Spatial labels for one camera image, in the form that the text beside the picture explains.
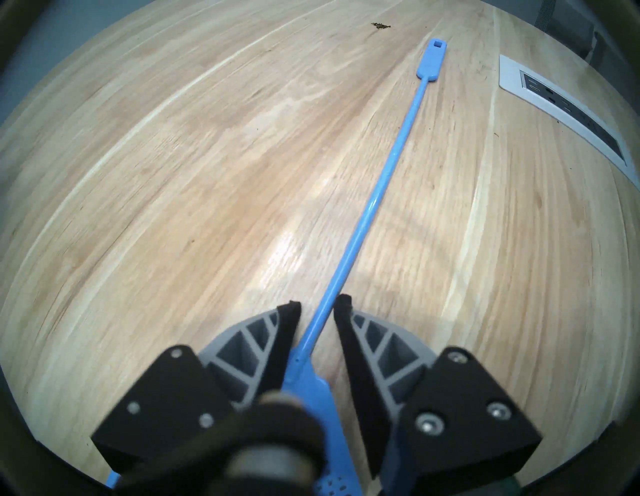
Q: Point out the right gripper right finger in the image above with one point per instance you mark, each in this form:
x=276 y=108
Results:
x=465 y=415

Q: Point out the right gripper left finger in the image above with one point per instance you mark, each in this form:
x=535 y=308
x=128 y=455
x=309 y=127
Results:
x=165 y=400

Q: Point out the blue plastic fly swatter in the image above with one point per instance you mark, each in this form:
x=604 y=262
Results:
x=370 y=210

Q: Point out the small brown toy bug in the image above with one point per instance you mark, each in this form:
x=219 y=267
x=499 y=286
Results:
x=381 y=25

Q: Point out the silver table power outlet box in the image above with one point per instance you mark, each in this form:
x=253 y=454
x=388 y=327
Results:
x=575 y=115

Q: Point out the grey mesh office chair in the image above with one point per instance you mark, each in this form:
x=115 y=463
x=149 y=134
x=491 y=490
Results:
x=570 y=25

